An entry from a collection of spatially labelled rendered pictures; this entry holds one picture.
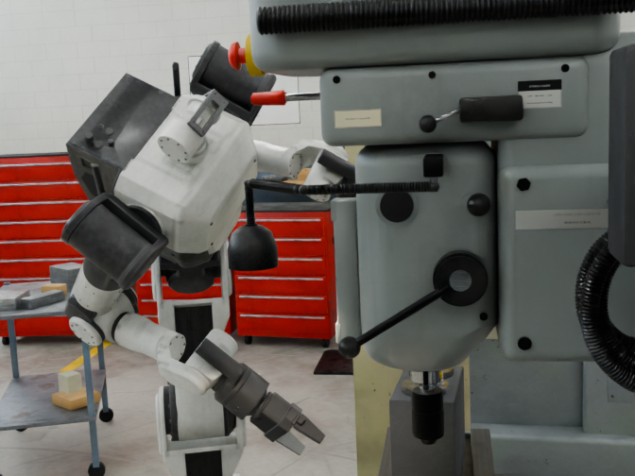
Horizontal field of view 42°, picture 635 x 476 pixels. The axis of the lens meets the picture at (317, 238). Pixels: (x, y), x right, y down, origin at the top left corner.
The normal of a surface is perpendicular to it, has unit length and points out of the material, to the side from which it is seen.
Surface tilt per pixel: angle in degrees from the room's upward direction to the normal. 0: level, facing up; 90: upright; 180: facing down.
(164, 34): 90
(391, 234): 90
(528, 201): 90
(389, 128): 90
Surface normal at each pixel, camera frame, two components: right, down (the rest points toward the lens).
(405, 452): -0.25, 0.15
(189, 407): 0.15, -0.04
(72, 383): 0.74, 0.07
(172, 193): 0.10, -0.48
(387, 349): -0.37, 0.58
